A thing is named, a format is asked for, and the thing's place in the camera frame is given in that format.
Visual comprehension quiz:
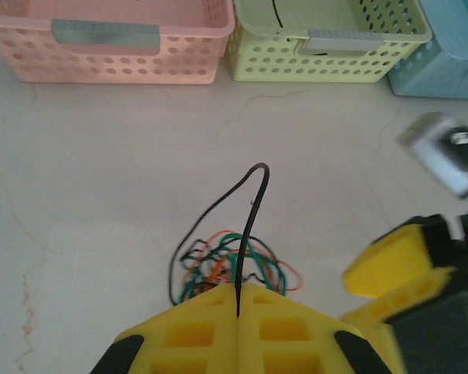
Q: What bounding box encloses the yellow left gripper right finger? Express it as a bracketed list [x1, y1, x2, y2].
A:
[237, 284, 392, 374]

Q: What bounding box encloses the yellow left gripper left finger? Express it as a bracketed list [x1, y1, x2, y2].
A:
[88, 285, 239, 374]

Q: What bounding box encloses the green cable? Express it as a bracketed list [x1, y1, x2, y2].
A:
[177, 232, 289, 304]

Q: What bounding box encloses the black cable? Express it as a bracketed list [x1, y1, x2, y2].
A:
[271, 0, 329, 57]
[167, 162, 272, 319]
[178, 237, 276, 288]

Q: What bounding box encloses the light blue perforated plastic basket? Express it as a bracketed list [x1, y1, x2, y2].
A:
[385, 0, 468, 101]

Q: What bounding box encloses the light green perforated plastic basket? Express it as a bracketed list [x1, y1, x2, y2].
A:
[225, 0, 434, 84]

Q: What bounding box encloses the pink perforated plastic basket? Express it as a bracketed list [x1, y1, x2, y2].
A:
[0, 0, 236, 86]

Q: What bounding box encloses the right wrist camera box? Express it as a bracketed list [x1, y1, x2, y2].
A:
[395, 111, 468, 199]

